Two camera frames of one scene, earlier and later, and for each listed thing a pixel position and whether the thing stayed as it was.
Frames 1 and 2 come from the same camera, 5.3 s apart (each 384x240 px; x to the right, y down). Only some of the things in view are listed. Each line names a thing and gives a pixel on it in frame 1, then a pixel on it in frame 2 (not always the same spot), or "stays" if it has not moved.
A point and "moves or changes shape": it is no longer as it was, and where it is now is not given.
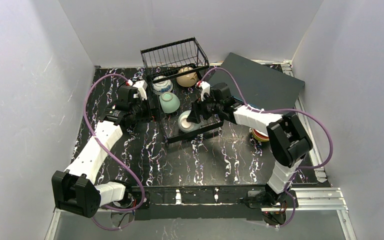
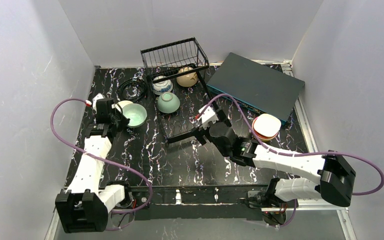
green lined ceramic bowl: x=185 y=126 moves or changes shape
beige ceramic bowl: x=188 y=80 stays
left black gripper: x=146 y=110 -> x=117 y=118
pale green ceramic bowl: x=169 y=102 stays
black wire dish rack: x=173 y=69 stays
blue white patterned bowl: x=164 y=86 stays
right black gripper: x=198 y=110 -> x=198 y=134
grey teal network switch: x=261 y=87 stays
